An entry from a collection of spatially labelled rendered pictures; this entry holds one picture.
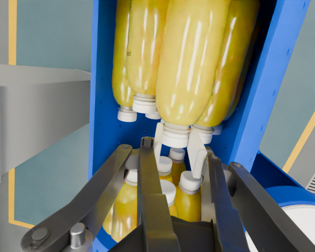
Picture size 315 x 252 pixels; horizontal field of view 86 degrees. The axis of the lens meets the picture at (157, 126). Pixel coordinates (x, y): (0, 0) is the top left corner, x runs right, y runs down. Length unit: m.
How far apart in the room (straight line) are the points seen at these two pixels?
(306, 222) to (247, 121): 0.45
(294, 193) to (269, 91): 0.43
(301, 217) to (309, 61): 1.33
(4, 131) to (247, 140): 0.65
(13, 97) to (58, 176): 1.41
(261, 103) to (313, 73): 1.57
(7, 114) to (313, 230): 0.90
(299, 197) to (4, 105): 0.85
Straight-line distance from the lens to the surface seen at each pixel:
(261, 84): 0.20
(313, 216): 0.61
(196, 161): 0.17
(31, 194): 2.30
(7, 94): 0.66
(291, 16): 0.22
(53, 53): 1.67
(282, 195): 0.59
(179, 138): 0.21
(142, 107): 0.26
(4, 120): 0.67
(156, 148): 0.16
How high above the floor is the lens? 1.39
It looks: 73 degrees down
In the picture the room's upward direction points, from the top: 169 degrees counter-clockwise
